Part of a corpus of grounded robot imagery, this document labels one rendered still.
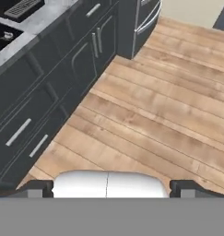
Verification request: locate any silver drawer handle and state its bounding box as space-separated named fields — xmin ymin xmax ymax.
xmin=85 ymin=3 xmax=102 ymax=18
xmin=5 ymin=117 xmax=33 ymax=148
xmin=28 ymin=134 xmax=50 ymax=159

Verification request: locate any silver curved fridge handle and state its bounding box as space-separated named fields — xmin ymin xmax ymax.
xmin=135 ymin=0 xmax=163 ymax=35

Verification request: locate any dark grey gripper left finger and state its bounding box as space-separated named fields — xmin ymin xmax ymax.
xmin=12 ymin=179 xmax=54 ymax=199

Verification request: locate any black appliance with grille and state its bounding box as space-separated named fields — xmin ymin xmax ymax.
xmin=0 ymin=0 xmax=46 ymax=23

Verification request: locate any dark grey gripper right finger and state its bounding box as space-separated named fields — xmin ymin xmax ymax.
xmin=169 ymin=179 xmax=224 ymax=199

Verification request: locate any dark furniture corner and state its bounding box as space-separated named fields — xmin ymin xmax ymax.
xmin=212 ymin=0 xmax=224 ymax=32

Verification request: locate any black hob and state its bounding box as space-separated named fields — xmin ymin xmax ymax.
xmin=0 ymin=20 xmax=24 ymax=57

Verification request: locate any dark cupboard door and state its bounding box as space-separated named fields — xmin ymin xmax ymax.
xmin=96 ymin=12 xmax=118 ymax=73
xmin=68 ymin=38 xmax=99 ymax=97

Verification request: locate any white rounded object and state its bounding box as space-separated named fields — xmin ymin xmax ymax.
xmin=51 ymin=170 xmax=170 ymax=199

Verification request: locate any silver cupboard door handle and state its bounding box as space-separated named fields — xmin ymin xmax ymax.
xmin=96 ymin=26 xmax=104 ymax=54
xmin=90 ymin=31 xmax=100 ymax=59

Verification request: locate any dark grey fridge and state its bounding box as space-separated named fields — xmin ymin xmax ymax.
xmin=117 ymin=0 xmax=164 ymax=60

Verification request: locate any dark drawer front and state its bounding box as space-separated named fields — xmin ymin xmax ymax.
xmin=0 ymin=104 xmax=70 ymax=189
xmin=0 ymin=53 xmax=45 ymax=125
xmin=0 ymin=82 xmax=61 ymax=173
xmin=66 ymin=0 xmax=119 ymax=37

